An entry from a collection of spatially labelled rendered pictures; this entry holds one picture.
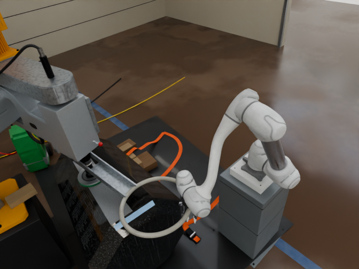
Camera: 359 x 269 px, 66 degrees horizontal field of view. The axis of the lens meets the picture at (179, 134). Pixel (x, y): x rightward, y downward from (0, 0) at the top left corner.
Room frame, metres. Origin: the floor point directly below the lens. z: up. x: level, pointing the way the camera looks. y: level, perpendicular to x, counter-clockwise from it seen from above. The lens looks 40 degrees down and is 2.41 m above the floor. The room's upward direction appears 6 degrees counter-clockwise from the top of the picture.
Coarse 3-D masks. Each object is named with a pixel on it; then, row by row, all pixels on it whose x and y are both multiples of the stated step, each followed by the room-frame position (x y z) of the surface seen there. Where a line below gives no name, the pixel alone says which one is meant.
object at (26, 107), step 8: (0, 88) 1.77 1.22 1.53; (8, 88) 1.75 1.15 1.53; (8, 96) 1.72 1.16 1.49; (16, 96) 1.69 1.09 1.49; (24, 96) 1.71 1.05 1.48; (16, 104) 1.68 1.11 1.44; (24, 104) 1.66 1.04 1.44; (32, 104) 1.68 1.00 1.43; (24, 112) 1.64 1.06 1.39; (32, 112) 1.62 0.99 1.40; (40, 112) 1.61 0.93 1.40; (16, 120) 1.79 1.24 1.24; (24, 120) 1.69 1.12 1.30; (32, 120) 1.61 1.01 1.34; (40, 120) 1.54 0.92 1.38; (24, 128) 1.74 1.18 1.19; (32, 128) 1.65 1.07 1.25; (40, 128) 1.57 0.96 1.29; (48, 128) 1.50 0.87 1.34; (40, 136) 1.61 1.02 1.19; (48, 136) 1.53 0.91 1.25
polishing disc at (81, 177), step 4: (92, 164) 1.61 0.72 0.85; (80, 172) 1.53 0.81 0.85; (84, 172) 1.53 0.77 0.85; (80, 176) 1.49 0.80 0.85; (84, 176) 1.49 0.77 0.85; (80, 180) 1.45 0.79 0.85; (84, 180) 1.45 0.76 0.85; (88, 180) 1.44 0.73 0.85; (92, 180) 1.44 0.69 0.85; (96, 180) 1.43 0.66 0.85; (84, 184) 1.41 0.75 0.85; (88, 184) 1.40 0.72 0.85; (92, 184) 1.41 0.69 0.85
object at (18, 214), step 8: (0, 184) 1.56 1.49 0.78; (8, 184) 1.56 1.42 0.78; (16, 184) 1.55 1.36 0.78; (0, 192) 1.48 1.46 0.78; (8, 192) 1.47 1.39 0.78; (8, 208) 1.31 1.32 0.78; (16, 208) 1.30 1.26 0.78; (24, 208) 1.30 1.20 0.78; (0, 216) 1.25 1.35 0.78; (8, 216) 1.24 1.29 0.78; (16, 216) 1.23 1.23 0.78; (24, 216) 1.23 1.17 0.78; (0, 224) 1.18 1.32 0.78; (8, 224) 1.17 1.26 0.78; (16, 224) 1.18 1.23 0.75; (0, 232) 1.13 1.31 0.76
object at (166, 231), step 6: (144, 180) 1.33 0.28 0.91; (150, 180) 1.33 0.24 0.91; (156, 180) 1.33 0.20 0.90; (168, 180) 1.31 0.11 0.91; (174, 180) 1.29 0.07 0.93; (138, 186) 1.29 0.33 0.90; (126, 198) 1.20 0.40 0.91; (120, 204) 1.14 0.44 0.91; (120, 210) 1.09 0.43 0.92; (186, 210) 1.02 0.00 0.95; (120, 216) 1.05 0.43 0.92; (186, 216) 0.98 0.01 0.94; (126, 222) 1.00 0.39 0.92; (180, 222) 0.94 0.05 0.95; (126, 228) 0.95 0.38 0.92; (132, 228) 0.95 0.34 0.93; (168, 228) 0.91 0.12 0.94; (174, 228) 0.91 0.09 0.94; (138, 234) 0.90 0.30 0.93; (144, 234) 0.89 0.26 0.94; (150, 234) 0.89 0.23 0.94; (156, 234) 0.88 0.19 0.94; (162, 234) 0.88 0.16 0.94
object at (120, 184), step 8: (56, 152) 1.55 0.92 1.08; (72, 160) 1.48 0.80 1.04; (96, 160) 1.51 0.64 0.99; (88, 168) 1.40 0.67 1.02; (96, 168) 1.44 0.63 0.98; (104, 168) 1.45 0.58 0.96; (112, 168) 1.41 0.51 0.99; (96, 176) 1.36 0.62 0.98; (104, 176) 1.38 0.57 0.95; (112, 176) 1.38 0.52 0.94; (120, 176) 1.37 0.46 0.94; (112, 184) 1.32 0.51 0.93; (120, 184) 1.32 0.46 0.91; (128, 184) 1.32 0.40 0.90; (136, 184) 1.29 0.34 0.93; (120, 192) 1.23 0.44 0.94
